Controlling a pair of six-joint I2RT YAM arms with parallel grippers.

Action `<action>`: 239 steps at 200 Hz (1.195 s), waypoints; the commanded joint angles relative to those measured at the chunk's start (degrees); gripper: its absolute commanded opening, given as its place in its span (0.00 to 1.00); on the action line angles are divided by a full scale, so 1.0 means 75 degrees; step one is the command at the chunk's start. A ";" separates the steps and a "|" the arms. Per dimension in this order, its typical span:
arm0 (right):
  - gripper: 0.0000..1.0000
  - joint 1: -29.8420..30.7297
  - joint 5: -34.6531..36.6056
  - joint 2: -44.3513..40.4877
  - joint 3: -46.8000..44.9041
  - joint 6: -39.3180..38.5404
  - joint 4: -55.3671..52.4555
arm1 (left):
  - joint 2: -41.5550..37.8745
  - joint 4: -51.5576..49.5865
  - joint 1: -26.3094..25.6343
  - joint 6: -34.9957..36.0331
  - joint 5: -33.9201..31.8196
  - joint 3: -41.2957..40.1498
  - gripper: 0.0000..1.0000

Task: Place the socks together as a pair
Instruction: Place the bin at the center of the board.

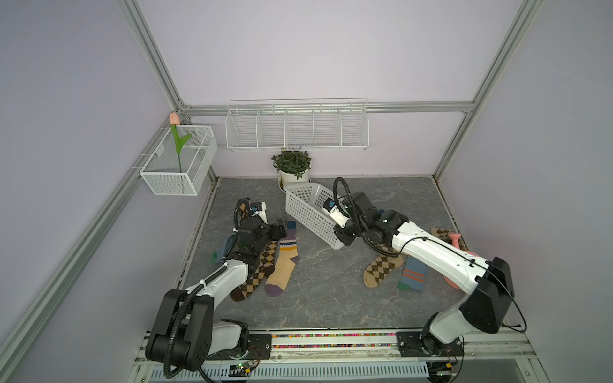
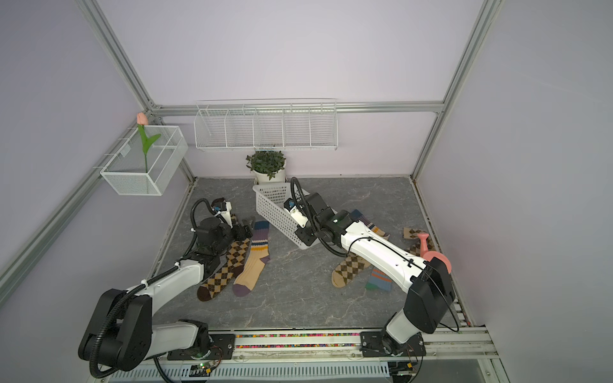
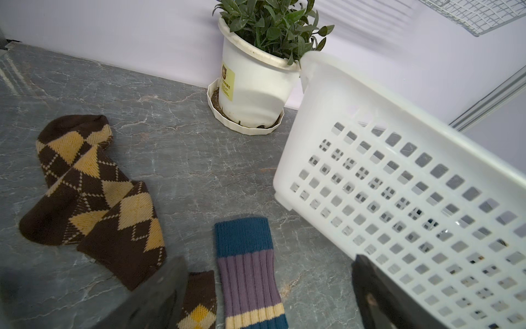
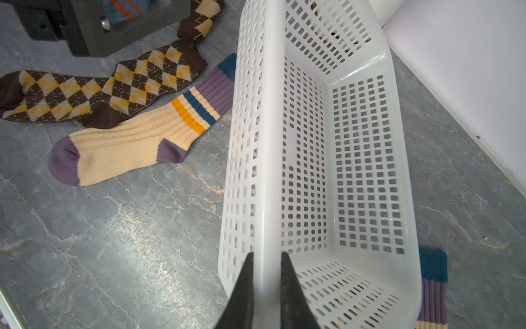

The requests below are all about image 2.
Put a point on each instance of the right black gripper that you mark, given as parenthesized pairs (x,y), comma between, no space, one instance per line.
(305,238)

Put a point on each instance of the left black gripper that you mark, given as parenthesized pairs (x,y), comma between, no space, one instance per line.
(240,234)

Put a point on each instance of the striped beige purple sock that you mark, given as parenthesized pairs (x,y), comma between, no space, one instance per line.
(257,259)
(357,215)

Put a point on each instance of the white plastic perforated basket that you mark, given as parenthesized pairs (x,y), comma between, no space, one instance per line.
(269,202)

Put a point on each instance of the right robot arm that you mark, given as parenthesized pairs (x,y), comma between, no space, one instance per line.
(427,284)

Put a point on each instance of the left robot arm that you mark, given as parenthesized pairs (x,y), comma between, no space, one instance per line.
(121,334)

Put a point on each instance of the tan argyle sock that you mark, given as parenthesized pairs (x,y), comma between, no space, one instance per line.
(411,234)
(348,269)

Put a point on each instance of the potted green plant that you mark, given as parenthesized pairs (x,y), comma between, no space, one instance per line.
(267,166)

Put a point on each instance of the pink watering can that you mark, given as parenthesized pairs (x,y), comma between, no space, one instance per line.
(429,255)

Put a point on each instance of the pink artificial tulip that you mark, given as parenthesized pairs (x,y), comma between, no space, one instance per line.
(146,141)

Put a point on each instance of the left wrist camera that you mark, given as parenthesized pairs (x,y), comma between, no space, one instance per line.
(222,209)

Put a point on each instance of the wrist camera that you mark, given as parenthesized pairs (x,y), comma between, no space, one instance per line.
(222,209)
(295,213)

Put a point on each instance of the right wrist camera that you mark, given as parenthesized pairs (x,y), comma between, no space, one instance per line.
(295,213)

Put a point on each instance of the white wire wall shelf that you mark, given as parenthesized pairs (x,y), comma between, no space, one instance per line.
(280,124)

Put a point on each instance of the white mesh wall box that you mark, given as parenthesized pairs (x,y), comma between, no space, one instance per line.
(125,170)

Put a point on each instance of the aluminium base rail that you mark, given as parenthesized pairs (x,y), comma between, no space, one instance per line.
(297,342)

